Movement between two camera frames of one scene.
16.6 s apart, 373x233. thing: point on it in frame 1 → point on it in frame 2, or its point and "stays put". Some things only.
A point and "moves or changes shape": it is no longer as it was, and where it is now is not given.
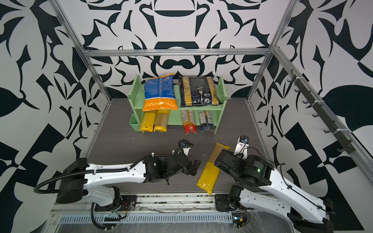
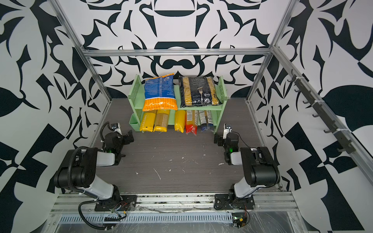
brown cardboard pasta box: [211, 172] → [179, 120]
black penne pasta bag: [197, 91] stays put
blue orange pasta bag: [160, 93] stays put
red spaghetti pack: [189, 120] moves or changes shape
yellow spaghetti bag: [148, 120] stays put
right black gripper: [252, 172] → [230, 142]
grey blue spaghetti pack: [206, 120] stays put
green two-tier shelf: [136, 101] stays put
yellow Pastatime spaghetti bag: [161, 120] stays put
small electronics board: [239, 219] stays put
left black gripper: [188, 171] → [125, 138]
